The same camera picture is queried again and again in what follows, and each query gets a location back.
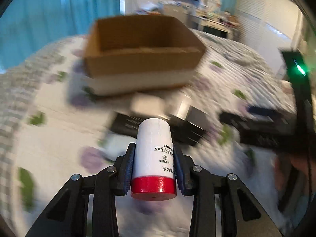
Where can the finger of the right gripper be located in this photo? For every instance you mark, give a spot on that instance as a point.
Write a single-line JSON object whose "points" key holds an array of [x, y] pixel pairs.
{"points": [[275, 134]]}

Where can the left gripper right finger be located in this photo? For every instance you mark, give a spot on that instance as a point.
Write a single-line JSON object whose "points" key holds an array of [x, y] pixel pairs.
{"points": [[241, 213]]}

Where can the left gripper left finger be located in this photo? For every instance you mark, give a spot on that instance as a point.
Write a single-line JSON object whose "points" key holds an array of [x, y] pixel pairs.
{"points": [[66, 214]]}

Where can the black charger block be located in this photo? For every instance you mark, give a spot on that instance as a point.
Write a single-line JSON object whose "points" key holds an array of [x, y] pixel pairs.
{"points": [[189, 128]]}

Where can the white plug adapter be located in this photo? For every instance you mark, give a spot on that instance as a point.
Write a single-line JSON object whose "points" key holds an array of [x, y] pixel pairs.
{"points": [[181, 107]]}

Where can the white bottle red cap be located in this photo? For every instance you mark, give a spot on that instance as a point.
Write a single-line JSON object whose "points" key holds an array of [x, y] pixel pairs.
{"points": [[153, 177]]}

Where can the white power adapter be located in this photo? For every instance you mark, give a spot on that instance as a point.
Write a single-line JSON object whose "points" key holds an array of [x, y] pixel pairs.
{"points": [[147, 105]]}

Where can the black remote control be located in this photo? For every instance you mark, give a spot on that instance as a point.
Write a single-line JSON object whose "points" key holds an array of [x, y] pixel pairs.
{"points": [[126, 125]]}

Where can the person right hand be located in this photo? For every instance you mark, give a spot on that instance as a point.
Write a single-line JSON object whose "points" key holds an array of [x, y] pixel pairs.
{"points": [[295, 182]]}

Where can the floral white quilt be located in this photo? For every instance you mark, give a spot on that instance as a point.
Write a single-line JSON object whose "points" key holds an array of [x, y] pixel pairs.
{"points": [[51, 128]]}

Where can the white louvred wardrobe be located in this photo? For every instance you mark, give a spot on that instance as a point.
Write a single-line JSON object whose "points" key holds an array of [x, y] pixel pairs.
{"points": [[267, 26]]}

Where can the white dressing table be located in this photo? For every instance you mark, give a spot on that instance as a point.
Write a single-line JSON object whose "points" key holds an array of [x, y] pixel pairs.
{"points": [[217, 26]]}

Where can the open cardboard box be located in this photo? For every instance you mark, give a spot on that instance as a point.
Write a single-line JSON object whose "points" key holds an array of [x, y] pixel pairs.
{"points": [[132, 53]]}

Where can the blue curtain left panel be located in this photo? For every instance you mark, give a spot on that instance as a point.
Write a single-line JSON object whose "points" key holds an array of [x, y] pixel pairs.
{"points": [[28, 25]]}

